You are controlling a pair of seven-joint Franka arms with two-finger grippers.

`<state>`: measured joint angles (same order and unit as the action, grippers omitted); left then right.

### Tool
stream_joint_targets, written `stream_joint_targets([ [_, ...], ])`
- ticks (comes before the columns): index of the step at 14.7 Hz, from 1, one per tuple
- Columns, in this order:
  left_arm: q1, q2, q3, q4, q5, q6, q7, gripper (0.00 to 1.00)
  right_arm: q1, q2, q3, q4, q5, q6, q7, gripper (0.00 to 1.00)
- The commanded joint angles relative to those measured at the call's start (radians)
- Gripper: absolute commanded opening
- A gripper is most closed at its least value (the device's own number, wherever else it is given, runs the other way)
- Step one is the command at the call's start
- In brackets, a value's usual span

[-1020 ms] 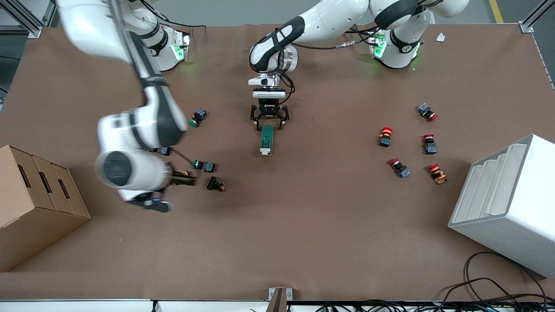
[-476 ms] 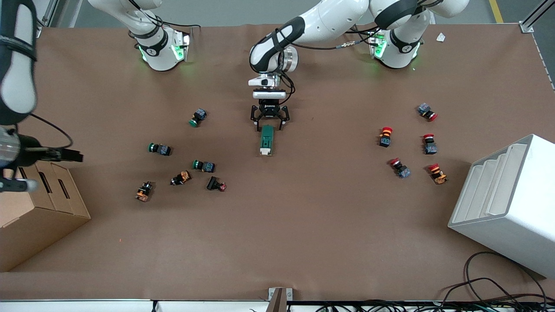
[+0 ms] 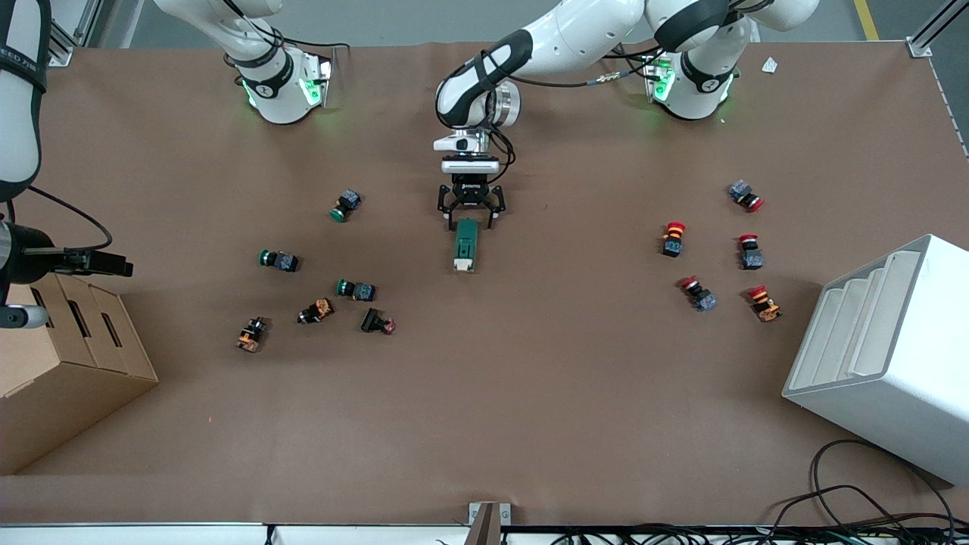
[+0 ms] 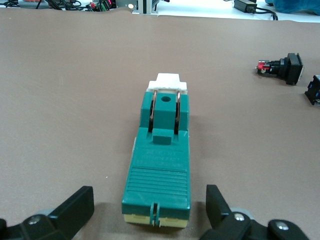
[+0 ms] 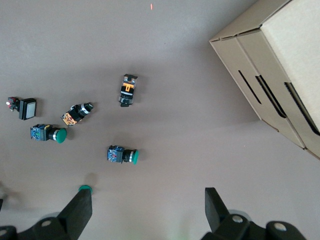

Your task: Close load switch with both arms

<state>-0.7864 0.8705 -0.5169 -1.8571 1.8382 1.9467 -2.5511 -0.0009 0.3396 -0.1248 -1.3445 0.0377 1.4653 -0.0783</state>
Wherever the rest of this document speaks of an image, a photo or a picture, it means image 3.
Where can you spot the black pushbutton orange contact block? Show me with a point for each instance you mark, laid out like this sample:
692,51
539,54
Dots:
250,337
318,309

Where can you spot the aluminium frame profile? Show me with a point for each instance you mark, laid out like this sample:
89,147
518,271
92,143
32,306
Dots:
935,26
76,30

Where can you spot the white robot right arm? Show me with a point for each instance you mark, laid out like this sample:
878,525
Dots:
280,83

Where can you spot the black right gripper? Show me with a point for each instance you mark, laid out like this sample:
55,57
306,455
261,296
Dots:
30,254

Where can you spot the white paper scrap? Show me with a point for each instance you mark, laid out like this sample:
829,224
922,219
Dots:
770,65

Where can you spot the aluminium table bracket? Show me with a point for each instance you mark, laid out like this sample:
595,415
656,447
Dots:
488,524

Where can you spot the red mushroom button blue block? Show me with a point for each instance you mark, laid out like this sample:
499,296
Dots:
742,191
704,300
751,259

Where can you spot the white table edge rail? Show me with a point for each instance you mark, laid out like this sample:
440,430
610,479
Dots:
151,534

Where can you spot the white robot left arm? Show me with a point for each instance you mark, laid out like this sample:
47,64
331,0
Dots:
575,34

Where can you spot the brown cardboard box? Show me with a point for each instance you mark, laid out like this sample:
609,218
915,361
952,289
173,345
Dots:
76,378

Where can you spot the white stepped plastic bin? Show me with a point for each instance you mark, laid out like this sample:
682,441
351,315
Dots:
893,378

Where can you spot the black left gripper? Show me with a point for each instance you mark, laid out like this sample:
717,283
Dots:
471,189

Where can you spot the green pushbutton blue contact block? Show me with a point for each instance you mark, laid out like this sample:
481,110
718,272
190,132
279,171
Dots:
363,291
348,201
284,262

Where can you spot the black square pushbutton red terminal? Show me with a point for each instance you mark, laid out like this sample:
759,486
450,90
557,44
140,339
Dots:
372,320

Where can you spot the red mushroom button orange block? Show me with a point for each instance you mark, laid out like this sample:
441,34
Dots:
672,244
766,307

